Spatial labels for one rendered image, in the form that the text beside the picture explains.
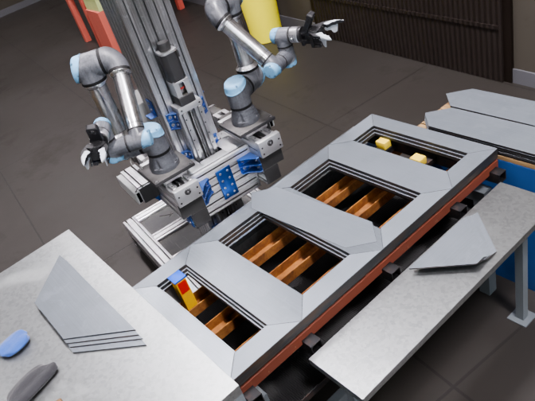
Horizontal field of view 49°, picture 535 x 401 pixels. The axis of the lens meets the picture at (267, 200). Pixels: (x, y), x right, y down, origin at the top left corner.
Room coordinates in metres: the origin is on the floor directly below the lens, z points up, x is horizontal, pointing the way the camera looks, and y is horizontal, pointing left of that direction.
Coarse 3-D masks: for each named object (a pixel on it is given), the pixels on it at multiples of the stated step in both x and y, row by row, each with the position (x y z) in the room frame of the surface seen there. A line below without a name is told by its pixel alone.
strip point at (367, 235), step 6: (372, 222) 1.85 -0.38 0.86; (366, 228) 1.82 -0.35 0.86; (372, 228) 1.81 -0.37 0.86; (360, 234) 1.80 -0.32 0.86; (366, 234) 1.79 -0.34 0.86; (372, 234) 1.78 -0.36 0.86; (354, 240) 1.77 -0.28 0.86; (360, 240) 1.76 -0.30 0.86; (366, 240) 1.75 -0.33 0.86; (372, 240) 1.74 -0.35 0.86; (348, 246) 1.75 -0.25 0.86
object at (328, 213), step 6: (324, 210) 2.03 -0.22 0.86; (330, 210) 2.01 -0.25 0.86; (336, 210) 2.00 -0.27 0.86; (318, 216) 2.00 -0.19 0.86; (324, 216) 1.98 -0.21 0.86; (330, 216) 1.97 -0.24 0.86; (312, 222) 1.97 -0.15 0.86; (318, 222) 1.96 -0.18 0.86; (324, 222) 1.95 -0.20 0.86; (306, 228) 1.94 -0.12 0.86; (312, 228) 1.93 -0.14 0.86; (318, 228) 1.92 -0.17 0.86
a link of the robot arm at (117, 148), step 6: (114, 138) 2.28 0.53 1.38; (120, 138) 2.28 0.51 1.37; (108, 144) 2.25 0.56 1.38; (114, 144) 2.26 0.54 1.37; (120, 144) 2.26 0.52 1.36; (108, 150) 2.25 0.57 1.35; (114, 150) 2.25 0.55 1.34; (120, 150) 2.25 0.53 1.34; (126, 150) 2.25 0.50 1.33; (114, 156) 2.25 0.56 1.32; (120, 156) 2.27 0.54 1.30; (114, 162) 2.25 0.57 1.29
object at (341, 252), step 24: (408, 144) 2.37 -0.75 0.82; (432, 144) 2.26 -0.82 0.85; (336, 168) 2.36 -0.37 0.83; (480, 168) 1.99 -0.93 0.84; (408, 192) 1.98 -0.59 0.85; (456, 192) 1.91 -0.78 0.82; (264, 216) 2.17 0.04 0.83; (312, 240) 1.89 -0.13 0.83; (168, 288) 1.90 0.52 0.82; (216, 288) 1.78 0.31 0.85; (240, 312) 1.62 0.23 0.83; (312, 312) 1.48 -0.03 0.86; (216, 336) 1.53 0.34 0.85; (288, 336) 1.42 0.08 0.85; (264, 360) 1.36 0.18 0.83; (240, 384) 1.30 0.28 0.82
